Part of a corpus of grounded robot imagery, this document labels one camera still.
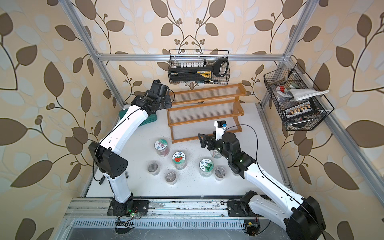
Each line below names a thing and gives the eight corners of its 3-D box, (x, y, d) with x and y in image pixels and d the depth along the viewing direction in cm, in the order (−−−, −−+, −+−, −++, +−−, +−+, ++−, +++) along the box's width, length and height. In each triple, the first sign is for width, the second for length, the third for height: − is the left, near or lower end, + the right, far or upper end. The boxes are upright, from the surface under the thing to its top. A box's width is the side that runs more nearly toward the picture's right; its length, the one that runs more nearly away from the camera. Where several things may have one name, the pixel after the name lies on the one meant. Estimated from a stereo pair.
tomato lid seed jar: (173, 169, 89) (171, 163, 82) (174, 157, 94) (172, 151, 87) (186, 169, 89) (184, 163, 82) (186, 157, 94) (185, 151, 87)
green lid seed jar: (199, 177, 86) (199, 171, 80) (199, 164, 91) (199, 158, 84) (212, 177, 86) (214, 171, 80) (212, 164, 91) (213, 158, 84)
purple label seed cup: (148, 176, 87) (145, 172, 82) (151, 165, 91) (148, 160, 87) (158, 176, 87) (156, 172, 82) (160, 165, 91) (158, 160, 87)
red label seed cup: (166, 185, 84) (164, 182, 79) (167, 174, 88) (165, 170, 83) (176, 185, 84) (175, 182, 79) (177, 174, 88) (176, 170, 83)
